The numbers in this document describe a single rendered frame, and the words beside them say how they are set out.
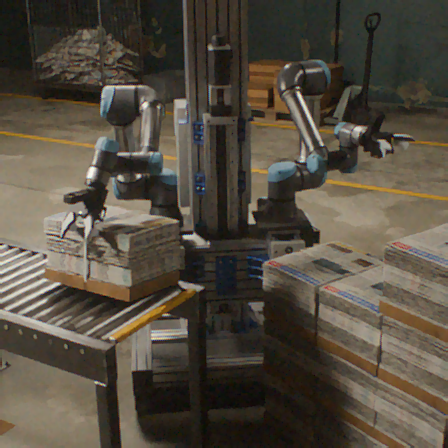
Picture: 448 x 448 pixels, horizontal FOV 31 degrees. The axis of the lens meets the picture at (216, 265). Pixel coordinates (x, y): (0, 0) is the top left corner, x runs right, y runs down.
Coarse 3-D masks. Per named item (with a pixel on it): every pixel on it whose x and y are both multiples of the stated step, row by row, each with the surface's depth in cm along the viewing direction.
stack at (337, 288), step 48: (336, 240) 315; (288, 288) 287; (336, 288) 272; (288, 336) 294; (336, 336) 273; (384, 336) 254; (336, 384) 278; (384, 384) 259; (432, 384) 242; (336, 432) 286; (384, 432) 265; (432, 432) 246
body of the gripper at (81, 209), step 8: (88, 184) 263; (96, 184) 262; (96, 192) 264; (104, 192) 267; (88, 200) 261; (96, 200) 265; (104, 200) 268; (80, 208) 262; (88, 208) 260; (96, 208) 264; (104, 208) 266; (80, 216) 266; (104, 216) 266
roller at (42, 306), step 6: (66, 288) 284; (72, 288) 284; (78, 288) 286; (54, 294) 279; (60, 294) 280; (66, 294) 281; (72, 294) 283; (48, 300) 275; (54, 300) 276; (60, 300) 278; (30, 306) 270; (36, 306) 271; (42, 306) 272; (48, 306) 274; (24, 312) 266; (30, 312) 268; (36, 312) 269
